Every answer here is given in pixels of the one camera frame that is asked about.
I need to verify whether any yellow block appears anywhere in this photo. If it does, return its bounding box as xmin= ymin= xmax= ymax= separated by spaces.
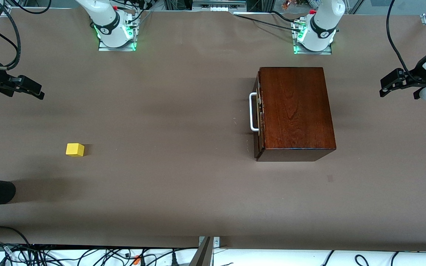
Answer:
xmin=66 ymin=143 xmax=85 ymax=157

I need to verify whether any wooden drawer with white handle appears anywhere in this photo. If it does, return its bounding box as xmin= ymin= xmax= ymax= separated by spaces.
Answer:
xmin=249 ymin=70 xmax=265 ymax=159

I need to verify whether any dark brown wooden cabinet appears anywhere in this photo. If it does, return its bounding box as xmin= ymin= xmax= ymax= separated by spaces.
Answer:
xmin=254 ymin=67 xmax=337 ymax=162

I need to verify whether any brown table cover sheet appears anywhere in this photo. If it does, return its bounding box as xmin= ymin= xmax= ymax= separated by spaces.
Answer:
xmin=0 ymin=7 xmax=426 ymax=249

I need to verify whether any white power strip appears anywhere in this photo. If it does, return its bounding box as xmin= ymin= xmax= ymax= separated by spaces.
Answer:
xmin=193 ymin=0 xmax=247 ymax=12

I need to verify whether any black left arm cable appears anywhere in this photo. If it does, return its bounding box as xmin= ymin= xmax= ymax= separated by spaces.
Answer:
xmin=386 ymin=0 xmax=426 ymax=80

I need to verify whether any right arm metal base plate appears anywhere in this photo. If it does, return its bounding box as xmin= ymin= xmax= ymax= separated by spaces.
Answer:
xmin=98 ymin=22 xmax=138 ymax=51

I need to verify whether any black arched cable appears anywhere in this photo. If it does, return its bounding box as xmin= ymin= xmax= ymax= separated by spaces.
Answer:
xmin=0 ymin=226 xmax=32 ymax=247

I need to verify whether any black cable on table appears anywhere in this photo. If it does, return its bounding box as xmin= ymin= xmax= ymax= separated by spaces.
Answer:
xmin=234 ymin=13 xmax=299 ymax=31

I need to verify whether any metal bracket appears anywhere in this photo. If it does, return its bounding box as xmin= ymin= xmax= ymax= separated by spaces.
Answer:
xmin=189 ymin=236 xmax=221 ymax=266

